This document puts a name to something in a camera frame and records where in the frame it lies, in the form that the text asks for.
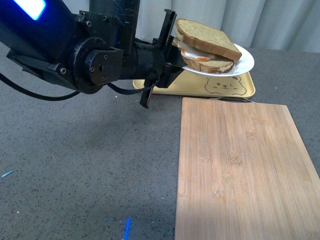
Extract yellow bear tray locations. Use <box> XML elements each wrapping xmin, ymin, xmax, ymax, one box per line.
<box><xmin>132</xmin><ymin>70</ymin><xmax>256</xmax><ymax>98</ymax></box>

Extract fake fried egg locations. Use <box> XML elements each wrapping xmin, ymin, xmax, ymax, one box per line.
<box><xmin>177</xmin><ymin>41</ymin><xmax>217</xmax><ymax>62</ymax></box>

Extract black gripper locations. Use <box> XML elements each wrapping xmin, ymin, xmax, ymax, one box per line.
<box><xmin>120</xmin><ymin>9</ymin><xmax>187</xmax><ymax>109</ymax></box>

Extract black cable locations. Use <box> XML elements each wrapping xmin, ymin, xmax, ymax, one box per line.
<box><xmin>0</xmin><ymin>72</ymin><xmax>161</xmax><ymax>102</ymax></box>

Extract grey curtain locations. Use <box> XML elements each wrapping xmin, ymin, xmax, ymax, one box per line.
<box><xmin>136</xmin><ymin>0</ymin><xmax>320</xmax><ymax>53</ymax></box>

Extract bread slice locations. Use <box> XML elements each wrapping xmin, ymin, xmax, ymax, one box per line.
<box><xmin>174</xmin><ymin>18</ymin><xmax>242</xmax><ymax>61</ymax></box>
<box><xmin>173</xmin><ymin>37</ymin><xmax>234</xmax><ymax>74</ymax></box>

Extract metal board hanging loop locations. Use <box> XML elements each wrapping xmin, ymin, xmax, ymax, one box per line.
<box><xmin>217</xmin><ymin>97</ymin><xmax>255</xmax><ymax>103</ymax></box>

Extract bamboo cutting board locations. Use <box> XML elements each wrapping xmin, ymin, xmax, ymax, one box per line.
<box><xmin>175</xmin><ymin>97</ymin><xmax>320</xmax><ymax>240</ymax></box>

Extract white round plate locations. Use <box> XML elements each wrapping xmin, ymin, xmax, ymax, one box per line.
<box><xmin>182</xmin><ymin>44</ymin><xmax>255</xmax><ymax>77</ymax></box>

